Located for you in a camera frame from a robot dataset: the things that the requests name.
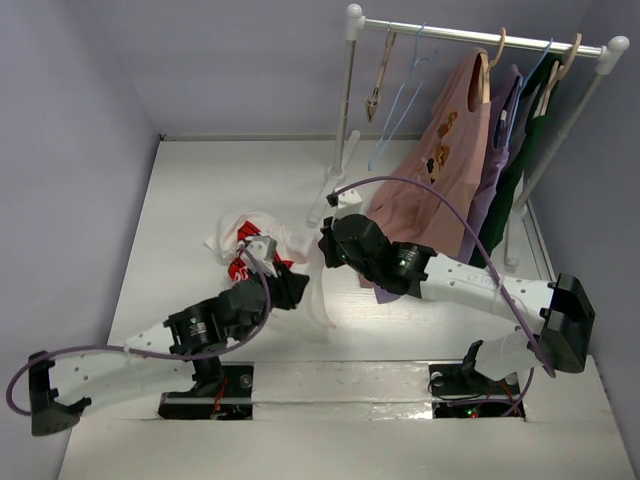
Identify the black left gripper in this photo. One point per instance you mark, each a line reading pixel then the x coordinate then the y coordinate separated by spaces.
pixel 290 286

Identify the light blue wire hanger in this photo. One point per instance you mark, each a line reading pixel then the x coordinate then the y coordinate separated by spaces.
pixel 404 98

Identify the dark green t-shirt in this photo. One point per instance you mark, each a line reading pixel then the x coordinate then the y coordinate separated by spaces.
pixel 520 160

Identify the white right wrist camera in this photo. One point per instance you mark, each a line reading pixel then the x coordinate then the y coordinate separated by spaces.
pixel 344 204

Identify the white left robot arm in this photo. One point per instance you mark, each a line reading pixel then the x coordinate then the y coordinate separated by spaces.
pixel 182 353

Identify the lilac t-shirt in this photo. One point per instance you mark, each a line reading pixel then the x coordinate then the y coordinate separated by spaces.
pixel 441 192

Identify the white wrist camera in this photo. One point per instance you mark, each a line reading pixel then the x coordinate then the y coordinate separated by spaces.
pixel 344 204
pixel 258 253

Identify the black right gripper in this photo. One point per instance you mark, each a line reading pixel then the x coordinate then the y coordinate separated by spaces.
pixel 329 240

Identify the wooden clip hanger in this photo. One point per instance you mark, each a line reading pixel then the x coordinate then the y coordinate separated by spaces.
pixel 373 99

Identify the white red printed t-shirt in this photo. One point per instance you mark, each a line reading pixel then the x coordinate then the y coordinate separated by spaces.
pixel 297 249

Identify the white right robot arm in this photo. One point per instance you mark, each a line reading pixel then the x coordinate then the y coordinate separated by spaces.
pixel 554 319

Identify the wooden hanger under pink shirt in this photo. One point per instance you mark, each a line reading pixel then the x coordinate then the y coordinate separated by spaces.
pixel 486 65

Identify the blue hanger under lilac shirt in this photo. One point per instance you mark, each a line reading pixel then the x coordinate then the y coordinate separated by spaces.
pixel 530 70

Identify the wooden hanger under green shirt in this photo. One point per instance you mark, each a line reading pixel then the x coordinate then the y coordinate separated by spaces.
pixel 559 71

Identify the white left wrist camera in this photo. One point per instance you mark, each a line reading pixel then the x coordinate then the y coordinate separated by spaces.
pixel 258 253

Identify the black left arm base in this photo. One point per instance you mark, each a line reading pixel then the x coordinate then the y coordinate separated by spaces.
pixel 221 392

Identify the pink t-shirt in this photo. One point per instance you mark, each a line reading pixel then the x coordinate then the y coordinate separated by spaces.
pixel 449 157

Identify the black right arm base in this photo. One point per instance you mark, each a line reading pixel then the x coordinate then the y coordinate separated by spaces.
pixel 458 391

